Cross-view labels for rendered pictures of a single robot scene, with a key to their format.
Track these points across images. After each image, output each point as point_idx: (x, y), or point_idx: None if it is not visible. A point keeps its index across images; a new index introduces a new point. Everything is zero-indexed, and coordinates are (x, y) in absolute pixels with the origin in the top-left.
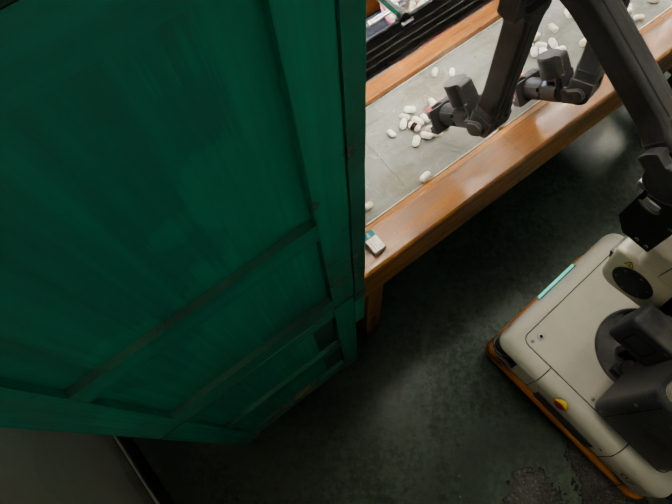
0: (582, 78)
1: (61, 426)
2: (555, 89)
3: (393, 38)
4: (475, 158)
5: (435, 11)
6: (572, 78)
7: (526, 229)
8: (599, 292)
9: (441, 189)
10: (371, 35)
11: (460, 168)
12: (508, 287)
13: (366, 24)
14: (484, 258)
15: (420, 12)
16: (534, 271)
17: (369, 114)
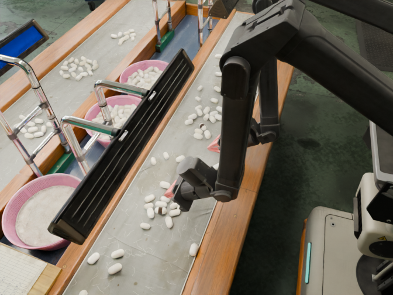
0: (268, 122)
1: None
2: (251, 137)
3: (117, 154)
4: (223, 212)
5: (142, 119)
6: (261, 125)
7: (257, 230)
8: (338, 254)
9: (213, 254)
10: (89, 154)
11: (217, 227)
12: (273, 280)
13: (83, 150)
14: (245, 267)
15: (130, 124)
16: (281, 257)
17: (117, 218)
